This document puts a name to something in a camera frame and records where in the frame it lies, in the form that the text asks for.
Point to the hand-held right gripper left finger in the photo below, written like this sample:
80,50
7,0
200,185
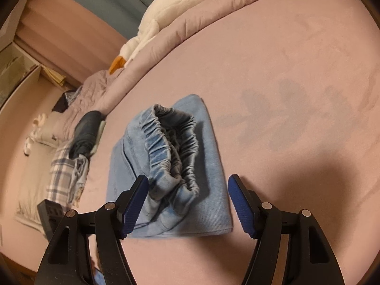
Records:
135,202

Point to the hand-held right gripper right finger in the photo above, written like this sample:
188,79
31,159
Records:
242,204

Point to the white shelf unit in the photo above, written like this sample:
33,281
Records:
17,65

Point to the dark blue folded clothes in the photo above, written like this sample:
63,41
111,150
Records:
87,130

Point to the light blue denim pants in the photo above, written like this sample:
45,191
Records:
207,160

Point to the dark bag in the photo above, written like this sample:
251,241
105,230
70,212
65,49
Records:
63,102

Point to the stack of papers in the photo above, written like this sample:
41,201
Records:
55,75

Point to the pink comforter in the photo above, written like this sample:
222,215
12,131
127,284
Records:
207,9

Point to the pink bed sheet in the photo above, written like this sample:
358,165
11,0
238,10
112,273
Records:
282,80

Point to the plaid cloth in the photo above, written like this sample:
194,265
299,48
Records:
62,172

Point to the light green garment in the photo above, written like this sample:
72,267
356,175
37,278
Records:
101,127

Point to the pink curtain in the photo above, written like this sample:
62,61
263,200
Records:
74,35

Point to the beige folded blanket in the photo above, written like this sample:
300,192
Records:
32,190

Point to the white slipper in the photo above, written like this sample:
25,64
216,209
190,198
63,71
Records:
40,121
29,147

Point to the white goose plush toy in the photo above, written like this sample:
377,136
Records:
166,6

